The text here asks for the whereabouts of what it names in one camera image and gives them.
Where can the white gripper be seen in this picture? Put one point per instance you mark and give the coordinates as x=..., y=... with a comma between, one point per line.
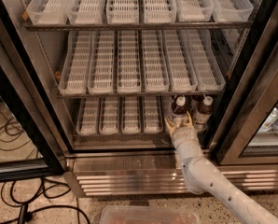
x=184, y=134

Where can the brown bottle white cap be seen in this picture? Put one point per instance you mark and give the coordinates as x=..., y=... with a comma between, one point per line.
x=178, y=110
x=201, y=114

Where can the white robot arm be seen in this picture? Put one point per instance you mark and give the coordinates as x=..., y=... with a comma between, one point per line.
x=200, y=175

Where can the bottom shelf tray four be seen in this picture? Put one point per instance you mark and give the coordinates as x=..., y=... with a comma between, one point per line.
x=152, y=115

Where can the shelf tray four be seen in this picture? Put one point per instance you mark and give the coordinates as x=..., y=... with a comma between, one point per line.
x=155, y=70
x=152, y=115
x=159, y=11

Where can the middle shelf tray five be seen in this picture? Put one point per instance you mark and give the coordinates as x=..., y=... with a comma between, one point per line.
x=182, y=75

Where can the bottom shelf tray three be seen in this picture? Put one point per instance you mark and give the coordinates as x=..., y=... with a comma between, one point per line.
x=130, y=116

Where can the shelf tray three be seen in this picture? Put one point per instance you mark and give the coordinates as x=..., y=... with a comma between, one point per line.
x=129, y=75
x=130, y=116
x=122, y=11

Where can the middle shelf tray four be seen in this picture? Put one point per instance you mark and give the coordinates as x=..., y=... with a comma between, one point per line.
x=155, y=70

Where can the middle shelf tray six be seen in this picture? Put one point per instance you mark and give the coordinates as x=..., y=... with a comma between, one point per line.
x=204, y=62

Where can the glass fridge door right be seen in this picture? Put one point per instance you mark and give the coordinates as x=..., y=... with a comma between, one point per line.
x=234, y=137

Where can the glass fridge door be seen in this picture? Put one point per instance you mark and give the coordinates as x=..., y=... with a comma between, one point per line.
x=22, y=95
x=234, y=137

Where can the bottom shelf tray two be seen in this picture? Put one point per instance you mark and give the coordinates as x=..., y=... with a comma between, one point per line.
x=109, y=116

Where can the shelf tray two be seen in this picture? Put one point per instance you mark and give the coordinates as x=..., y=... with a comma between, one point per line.
x=101, y=78
x=109, y=116
x=85, y=11

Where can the white bottle behind right door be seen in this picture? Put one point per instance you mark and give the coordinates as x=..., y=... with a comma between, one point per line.
x=272, y=117

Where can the middle shelf tray three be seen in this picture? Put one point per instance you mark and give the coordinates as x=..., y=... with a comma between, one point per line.
x=129, y=75

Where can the bottom shelf tray one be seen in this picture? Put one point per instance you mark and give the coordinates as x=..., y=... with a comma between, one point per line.
x=88, y=116

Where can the shelf tray one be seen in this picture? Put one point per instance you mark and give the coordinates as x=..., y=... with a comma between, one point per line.
x=47, y=12
x=76, y=64
x=88, y=116

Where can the middle shelf tray two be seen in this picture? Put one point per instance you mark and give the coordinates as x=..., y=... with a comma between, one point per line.
x=101, y=78

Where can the stainless steel display fridge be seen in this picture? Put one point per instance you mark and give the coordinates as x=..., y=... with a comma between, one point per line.
x=120, y=163

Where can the middle shelf tray one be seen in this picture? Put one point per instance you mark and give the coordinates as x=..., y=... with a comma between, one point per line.
x=76, y=64

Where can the top shelf tray five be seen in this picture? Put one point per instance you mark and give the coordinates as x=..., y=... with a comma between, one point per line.
x=194, y=10

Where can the top shelf tray four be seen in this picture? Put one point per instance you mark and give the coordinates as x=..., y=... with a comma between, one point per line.
x=159, y=11

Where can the top shelf tray six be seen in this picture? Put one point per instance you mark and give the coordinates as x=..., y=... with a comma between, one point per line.
x=232, y=10

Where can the top shelf tray three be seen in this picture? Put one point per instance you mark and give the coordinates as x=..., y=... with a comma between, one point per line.
x=122, y=11

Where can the top shelf tray two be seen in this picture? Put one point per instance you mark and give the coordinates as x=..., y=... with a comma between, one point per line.
x=85, y=11

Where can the glass fridge door left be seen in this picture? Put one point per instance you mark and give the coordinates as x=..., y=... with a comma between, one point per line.
x=22, y=95

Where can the top shelf tray one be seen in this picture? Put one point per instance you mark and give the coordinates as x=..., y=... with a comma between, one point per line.
x=47, y=12

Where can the clear plastic container on floor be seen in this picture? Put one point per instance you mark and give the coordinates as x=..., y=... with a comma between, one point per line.
x=146, y=215

